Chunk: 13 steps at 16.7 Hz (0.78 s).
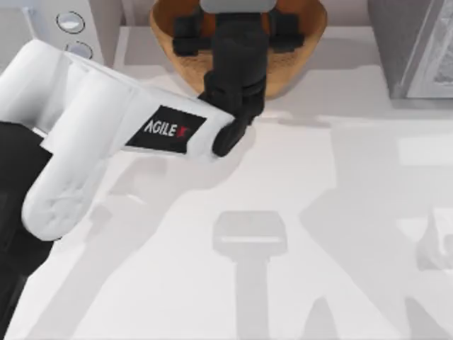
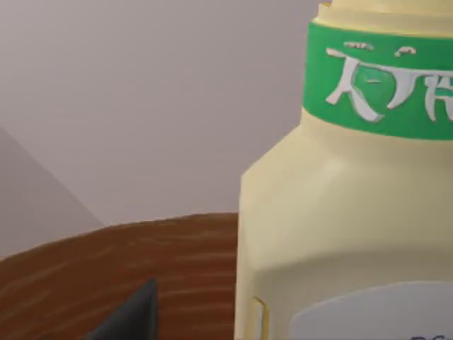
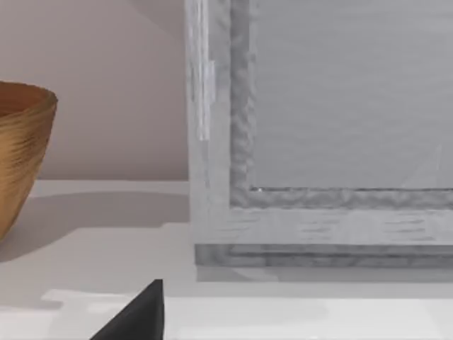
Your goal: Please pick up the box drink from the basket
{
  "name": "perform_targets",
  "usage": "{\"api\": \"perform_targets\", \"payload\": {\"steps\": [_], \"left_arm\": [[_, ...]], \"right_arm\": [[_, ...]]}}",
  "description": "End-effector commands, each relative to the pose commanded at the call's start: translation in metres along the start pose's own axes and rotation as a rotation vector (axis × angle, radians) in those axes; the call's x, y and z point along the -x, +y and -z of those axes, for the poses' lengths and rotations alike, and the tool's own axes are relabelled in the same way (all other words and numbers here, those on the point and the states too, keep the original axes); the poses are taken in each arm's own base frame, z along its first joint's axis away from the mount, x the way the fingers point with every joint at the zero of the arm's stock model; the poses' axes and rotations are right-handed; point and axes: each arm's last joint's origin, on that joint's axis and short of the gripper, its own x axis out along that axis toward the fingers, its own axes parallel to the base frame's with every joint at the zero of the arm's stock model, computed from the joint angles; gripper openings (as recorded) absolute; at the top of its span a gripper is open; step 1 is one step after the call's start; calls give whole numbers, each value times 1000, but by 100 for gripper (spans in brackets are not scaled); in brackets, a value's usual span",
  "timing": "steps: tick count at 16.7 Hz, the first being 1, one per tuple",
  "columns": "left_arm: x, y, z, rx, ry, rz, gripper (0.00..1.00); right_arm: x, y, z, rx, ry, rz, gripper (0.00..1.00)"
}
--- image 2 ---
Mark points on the round brown wooden coaster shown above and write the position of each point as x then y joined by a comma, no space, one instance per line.
117,262

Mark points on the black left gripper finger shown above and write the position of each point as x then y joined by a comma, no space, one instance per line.
136,315

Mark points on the pale yellow bottle green label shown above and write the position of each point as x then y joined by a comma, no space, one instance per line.
339,212

